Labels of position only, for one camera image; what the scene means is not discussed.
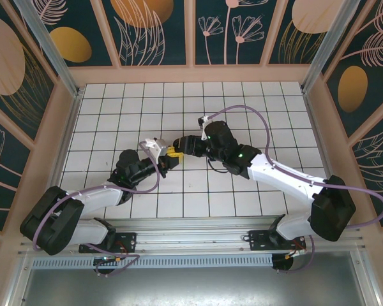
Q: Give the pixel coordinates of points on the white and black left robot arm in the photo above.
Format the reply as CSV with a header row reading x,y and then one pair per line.
x,y
92,199

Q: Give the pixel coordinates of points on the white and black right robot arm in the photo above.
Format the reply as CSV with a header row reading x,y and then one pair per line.
x,y
281,178

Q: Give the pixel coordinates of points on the grey metal sheet panel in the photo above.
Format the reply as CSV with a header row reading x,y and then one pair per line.
x,y
191,287

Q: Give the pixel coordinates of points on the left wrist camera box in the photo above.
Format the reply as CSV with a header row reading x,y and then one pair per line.
x,y
156,146

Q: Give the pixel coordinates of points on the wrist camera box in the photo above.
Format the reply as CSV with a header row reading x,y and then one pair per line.
x,y
156,146
204,121

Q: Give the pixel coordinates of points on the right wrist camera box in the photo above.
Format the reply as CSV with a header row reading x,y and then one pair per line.
x,y
204,121

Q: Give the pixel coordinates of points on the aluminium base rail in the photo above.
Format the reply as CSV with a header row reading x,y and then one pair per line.
x,y
194,232

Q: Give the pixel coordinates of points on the aluminium corner post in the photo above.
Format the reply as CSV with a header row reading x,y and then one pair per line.
x,y
324,48
51,48

